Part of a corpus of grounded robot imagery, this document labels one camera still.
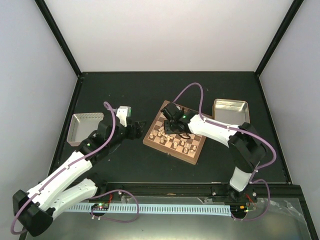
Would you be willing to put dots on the pink plastic tray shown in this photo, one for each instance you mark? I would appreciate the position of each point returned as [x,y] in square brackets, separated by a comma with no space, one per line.
[81,126]

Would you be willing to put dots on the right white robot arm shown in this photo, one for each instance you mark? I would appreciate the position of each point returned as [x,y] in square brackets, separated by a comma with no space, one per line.
[246,149]

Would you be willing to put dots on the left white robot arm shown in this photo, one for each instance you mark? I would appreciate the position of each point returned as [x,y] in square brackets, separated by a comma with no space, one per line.
[37,208]

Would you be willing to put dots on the light blue slotted cable duct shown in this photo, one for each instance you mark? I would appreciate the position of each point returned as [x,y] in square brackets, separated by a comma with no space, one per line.
[165,209]

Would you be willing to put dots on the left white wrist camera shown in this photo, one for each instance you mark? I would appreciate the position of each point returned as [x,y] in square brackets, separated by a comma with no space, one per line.
[123,113]

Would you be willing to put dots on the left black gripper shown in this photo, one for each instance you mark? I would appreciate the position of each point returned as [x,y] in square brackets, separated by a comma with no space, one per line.
[138,132]

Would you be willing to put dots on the silver metal tin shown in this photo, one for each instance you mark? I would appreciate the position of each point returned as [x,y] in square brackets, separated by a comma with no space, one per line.
[235,112]

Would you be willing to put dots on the wooden chess board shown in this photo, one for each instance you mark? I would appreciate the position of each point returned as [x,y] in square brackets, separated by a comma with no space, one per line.
[158,123]

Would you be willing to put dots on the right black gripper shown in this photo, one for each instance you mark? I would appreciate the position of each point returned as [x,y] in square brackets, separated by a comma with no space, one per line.
[167,130]

